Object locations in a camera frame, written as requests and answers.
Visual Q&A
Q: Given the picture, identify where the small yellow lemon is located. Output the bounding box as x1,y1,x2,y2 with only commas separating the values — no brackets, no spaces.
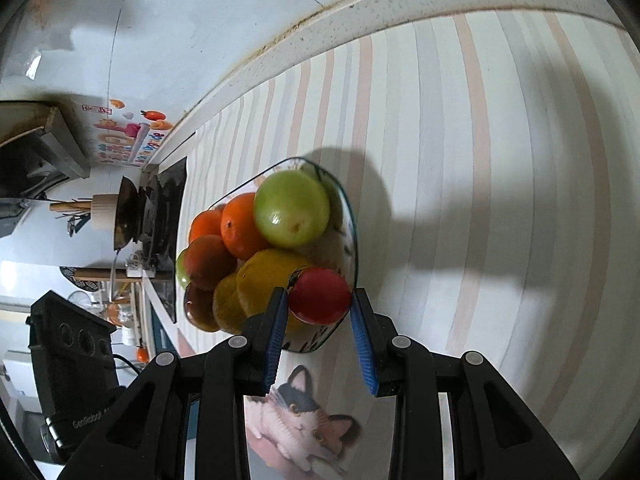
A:
213,273,247,335

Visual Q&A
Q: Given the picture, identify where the dark orange persimmon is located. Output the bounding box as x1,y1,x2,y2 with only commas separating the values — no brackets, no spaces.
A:
183,235,238,292

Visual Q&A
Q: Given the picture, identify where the red cherry tomato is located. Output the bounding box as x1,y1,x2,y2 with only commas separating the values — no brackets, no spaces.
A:
288,266,352,326

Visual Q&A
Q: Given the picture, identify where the left green apple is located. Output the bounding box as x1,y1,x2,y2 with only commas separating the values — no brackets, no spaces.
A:
176,248,190,289

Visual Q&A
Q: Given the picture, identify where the green apple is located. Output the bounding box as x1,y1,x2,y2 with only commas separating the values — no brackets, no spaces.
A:
254,170,331,248
176,248,190,289

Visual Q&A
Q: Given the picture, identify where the beige utensil holder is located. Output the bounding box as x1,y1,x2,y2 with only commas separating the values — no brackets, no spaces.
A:
49,194,118,233

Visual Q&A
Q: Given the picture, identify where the black gas stove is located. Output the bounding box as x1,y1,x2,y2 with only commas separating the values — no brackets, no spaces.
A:
114,158,186,323

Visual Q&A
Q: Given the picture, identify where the large yellow lemon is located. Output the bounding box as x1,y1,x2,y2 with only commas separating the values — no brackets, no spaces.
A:
232,248,311,334

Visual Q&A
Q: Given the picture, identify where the left orange tangerine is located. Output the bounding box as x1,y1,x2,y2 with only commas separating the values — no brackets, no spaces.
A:
189,209,222,243

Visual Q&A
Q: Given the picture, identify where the orange tangerine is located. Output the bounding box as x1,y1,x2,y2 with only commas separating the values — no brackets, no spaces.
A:
189,209,222,243
220,193,270,260

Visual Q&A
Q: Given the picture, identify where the right orange tangerine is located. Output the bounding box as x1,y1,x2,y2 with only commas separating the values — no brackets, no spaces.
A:
220,193,270,260

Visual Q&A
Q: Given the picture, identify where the range hood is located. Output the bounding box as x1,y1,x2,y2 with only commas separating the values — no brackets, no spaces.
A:
1,101,90,198

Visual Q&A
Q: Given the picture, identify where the patterned ceramic fruit plate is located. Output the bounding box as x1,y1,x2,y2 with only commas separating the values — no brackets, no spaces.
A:
180,156,359,354

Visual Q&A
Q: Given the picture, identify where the right green apple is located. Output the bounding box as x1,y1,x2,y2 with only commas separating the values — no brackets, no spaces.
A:
254,170,331,248

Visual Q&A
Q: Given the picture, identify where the striped cat table mat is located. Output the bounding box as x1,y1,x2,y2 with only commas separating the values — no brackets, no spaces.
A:
179,11,639,479

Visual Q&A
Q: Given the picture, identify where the colourful wall sticker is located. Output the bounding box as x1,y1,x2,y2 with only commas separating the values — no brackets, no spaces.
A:
74,99,174,167

